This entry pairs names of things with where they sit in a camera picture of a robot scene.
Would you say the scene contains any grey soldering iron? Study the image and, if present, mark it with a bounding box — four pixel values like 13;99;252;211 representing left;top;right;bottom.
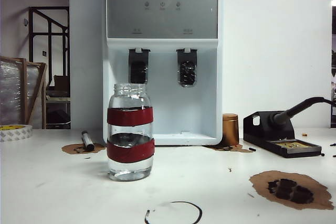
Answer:
274;97;326;128

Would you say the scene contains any glass bottle with red bands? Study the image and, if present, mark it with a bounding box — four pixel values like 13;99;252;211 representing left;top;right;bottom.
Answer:
106;82;155;182

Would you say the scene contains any wooden crate with plastic wrap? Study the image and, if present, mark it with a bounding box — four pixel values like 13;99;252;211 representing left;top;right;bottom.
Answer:
0;55;48;130

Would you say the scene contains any brown cardboard box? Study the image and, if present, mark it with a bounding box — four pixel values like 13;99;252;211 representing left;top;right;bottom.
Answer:
54;74;71;88

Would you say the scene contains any black soldering iron stand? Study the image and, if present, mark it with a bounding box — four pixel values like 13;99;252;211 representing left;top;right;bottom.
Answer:
243;110;323;159

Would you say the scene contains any black and white marker pen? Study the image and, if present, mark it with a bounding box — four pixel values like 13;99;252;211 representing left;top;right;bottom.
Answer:
80;130;95;152

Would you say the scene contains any white AUX water dispenser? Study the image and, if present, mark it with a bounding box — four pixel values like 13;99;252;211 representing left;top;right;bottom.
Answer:
102;0;224;146

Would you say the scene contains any white tape roll yellow core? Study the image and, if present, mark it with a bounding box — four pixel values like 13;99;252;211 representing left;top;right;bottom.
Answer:
0;123;34;142

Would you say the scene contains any wooden shelf unit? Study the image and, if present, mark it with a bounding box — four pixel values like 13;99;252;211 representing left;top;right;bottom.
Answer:
46;87;71;130

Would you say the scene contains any dark grey dispenser tap lever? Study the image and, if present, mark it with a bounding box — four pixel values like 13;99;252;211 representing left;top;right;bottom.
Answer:
128;48;152;86
176;48;198;88

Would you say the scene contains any black metal stair frame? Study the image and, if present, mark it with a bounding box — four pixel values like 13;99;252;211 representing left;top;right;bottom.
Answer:
28;6;70;78

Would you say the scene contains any white partition panel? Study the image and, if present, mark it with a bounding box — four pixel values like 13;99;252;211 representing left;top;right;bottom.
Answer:
218;0;333;130

